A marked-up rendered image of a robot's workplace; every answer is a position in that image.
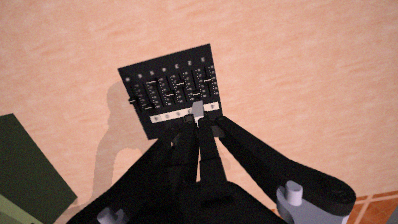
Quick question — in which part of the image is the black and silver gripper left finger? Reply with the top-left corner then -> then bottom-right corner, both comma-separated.
66,101 -> 200,224

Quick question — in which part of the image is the black lighting desk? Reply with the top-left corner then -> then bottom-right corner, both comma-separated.
117,43 -> 223,140

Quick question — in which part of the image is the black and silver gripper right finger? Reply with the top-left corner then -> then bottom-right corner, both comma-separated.
197,101 -> 357,224

